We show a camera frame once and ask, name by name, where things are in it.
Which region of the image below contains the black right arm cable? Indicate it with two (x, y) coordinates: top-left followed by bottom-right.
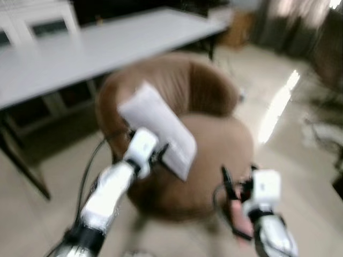
(212, 184), (253, 243)

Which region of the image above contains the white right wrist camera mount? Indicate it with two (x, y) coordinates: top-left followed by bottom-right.
(250, 169), (282, 208)

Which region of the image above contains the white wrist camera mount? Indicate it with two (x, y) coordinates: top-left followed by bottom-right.
(124, 127), (160, 173)
(250, 169), (282, 208)

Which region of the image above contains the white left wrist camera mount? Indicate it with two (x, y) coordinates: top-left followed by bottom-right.
(124, 127), (160, 173)

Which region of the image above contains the brown round armchair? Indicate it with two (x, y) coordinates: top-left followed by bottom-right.
(95, 51), (256, 222)

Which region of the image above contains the white cabinet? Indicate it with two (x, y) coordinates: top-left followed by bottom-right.
(0, 0), (82, 48)

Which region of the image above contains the long grey table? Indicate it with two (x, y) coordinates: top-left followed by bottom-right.
(0, 7), (232, 201)

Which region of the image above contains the dark office chair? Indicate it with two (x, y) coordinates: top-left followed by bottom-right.
(312, 10), (343, 93)

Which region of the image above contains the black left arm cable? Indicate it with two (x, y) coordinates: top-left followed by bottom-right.
(74, 135), (117, 217)

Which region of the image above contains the grey curtain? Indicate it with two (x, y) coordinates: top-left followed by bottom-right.
(251, 0), (334, 53)

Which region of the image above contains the brown box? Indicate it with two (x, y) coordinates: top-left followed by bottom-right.
(224, 11), (256, 50)

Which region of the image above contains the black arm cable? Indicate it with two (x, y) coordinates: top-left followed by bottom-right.
(74, 135), (117, 217)
(212, 184), (253, 243)

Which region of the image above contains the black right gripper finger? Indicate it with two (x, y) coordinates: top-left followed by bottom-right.
(221, 165), (237, 203)

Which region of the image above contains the white rectangular pillow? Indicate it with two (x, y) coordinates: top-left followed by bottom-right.
(117, 81), (198, 182)

